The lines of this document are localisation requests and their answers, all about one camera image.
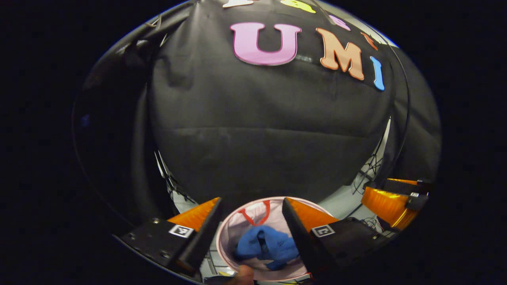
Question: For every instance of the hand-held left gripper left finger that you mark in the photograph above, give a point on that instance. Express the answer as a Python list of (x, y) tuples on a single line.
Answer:
[(206, 233)]

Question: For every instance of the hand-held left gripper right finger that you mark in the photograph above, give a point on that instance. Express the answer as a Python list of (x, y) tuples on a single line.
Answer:
[(295, 229)]

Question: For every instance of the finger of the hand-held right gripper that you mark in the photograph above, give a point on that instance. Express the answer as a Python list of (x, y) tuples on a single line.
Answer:
[(388, 206)]

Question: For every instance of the pink laundry hamper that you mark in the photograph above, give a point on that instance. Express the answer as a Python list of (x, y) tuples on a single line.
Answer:
[(233, 237)]

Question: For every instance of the black clothes rack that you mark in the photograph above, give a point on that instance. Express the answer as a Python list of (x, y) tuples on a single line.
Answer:
[(408, 107)]

